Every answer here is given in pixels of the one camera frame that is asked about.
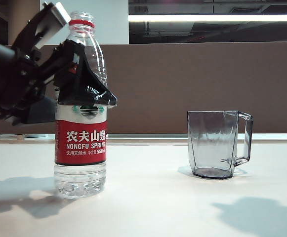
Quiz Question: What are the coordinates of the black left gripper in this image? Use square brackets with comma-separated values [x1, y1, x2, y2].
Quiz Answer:
[0, 1, 118, 126]

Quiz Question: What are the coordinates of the brown desk partition panel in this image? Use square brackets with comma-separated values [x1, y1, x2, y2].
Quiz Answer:
[0, 44, 287, 136]

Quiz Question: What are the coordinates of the grey transparent plastic cup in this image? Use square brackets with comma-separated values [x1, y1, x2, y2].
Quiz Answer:
[187, 110, 254, 179]

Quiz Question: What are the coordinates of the Nongfu Spring water bottle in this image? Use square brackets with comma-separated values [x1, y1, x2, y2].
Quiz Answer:
[53, 11, 108, 199]

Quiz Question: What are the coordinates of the long white ceiling light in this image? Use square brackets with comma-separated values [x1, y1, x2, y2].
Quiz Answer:
[128, 14, 287, 23]

